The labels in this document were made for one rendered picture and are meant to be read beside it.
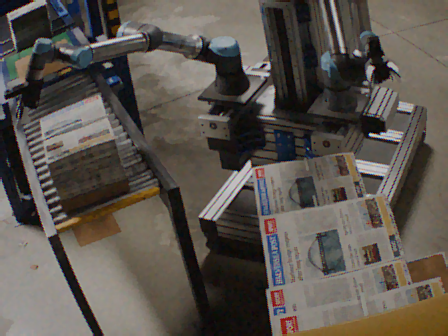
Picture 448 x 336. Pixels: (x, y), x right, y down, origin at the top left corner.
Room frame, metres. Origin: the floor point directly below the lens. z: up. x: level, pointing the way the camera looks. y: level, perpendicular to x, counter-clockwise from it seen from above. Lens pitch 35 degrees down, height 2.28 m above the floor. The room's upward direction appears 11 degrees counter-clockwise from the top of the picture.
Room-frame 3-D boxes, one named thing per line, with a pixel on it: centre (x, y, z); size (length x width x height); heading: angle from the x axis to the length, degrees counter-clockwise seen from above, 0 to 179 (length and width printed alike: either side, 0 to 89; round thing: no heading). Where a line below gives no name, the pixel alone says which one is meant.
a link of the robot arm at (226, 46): (2.71, -0.09, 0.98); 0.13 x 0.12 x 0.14; 42
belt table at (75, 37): (3.61, 0.95, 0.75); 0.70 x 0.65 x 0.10; 18
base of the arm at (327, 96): (2.42, -0.51, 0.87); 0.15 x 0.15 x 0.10
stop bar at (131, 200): (2.01, 0.44, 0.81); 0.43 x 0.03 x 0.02; 108
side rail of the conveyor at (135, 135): (2.72, 0.39, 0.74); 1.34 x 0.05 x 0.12; 18
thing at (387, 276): (1.07, -0.22, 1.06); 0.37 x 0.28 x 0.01; 88
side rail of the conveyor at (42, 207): (2.57, 0.87, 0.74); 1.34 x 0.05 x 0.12; 18
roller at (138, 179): (2.16, 0.47, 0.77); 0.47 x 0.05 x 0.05; 108
